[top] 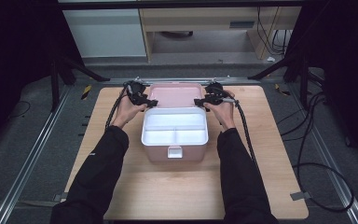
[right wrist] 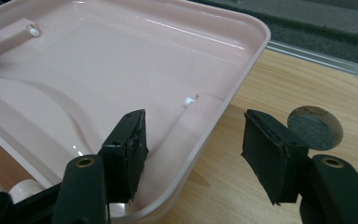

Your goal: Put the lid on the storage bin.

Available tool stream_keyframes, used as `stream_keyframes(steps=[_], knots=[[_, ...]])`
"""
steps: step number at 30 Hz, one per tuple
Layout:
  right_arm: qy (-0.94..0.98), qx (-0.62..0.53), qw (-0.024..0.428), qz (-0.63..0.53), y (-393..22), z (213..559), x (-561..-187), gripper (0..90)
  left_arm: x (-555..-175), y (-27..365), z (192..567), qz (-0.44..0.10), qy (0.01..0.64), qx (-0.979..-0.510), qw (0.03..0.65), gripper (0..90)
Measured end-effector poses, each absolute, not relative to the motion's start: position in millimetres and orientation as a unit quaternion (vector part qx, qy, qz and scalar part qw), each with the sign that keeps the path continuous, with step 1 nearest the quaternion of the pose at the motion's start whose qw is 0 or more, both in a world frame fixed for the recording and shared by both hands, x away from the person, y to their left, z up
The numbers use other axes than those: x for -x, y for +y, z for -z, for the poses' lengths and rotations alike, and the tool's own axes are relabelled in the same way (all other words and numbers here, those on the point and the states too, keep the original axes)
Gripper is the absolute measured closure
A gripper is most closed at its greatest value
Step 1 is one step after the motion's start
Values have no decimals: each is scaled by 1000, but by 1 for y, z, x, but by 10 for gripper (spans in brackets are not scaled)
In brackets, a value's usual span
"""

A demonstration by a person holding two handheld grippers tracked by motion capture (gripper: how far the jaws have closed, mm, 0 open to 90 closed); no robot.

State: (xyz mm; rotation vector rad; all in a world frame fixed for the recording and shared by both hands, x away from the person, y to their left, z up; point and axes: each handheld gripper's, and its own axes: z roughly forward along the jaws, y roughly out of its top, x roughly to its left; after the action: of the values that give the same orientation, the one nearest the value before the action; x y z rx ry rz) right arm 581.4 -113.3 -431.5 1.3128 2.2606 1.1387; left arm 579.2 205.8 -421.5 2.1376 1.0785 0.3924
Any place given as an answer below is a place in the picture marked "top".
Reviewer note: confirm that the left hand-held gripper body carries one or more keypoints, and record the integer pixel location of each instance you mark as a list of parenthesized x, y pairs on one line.
[(135, 90)]

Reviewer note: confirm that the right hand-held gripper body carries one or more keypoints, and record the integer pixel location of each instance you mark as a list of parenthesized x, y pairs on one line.
[(215, 92)]

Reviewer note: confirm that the pink storage box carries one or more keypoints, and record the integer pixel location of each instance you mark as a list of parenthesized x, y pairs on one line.
[(175, 95)]

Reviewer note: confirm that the person's left hand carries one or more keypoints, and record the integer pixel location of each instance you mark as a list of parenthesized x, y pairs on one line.
[(127, 112)]

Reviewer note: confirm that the person's right hand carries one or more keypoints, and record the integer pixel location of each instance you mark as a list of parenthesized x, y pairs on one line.
[(224, 114)]

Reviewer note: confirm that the aluminium cross bar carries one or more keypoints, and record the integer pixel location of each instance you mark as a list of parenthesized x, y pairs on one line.
[(174, 80)]

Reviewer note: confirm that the white compartment tray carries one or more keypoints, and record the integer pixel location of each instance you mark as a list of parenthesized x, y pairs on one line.
[(174, 126)]

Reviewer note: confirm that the yellow black tape strip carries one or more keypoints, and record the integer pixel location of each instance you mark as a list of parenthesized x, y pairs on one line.
[(86, 91), (281, 90)]

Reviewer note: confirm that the crumpled white paper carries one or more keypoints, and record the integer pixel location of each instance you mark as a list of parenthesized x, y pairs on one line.
[(271, 59)]

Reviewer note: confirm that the white cabinet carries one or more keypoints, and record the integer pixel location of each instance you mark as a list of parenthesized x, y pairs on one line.
[(105, 32)]

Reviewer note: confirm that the light wooden desk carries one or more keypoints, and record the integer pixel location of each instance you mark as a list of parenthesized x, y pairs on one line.
[(199, 18)]

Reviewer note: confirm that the black stand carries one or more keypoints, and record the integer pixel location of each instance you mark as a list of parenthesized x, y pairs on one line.
[(303, 79), (55, 81)]

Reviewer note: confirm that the grey tape piece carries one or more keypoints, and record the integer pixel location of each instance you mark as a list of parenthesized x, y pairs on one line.
[(300, 196), (59, 197)]

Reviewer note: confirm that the aluminium floor rail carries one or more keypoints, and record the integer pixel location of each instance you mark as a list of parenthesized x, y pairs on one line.
[(332, 174), (28, 161)]

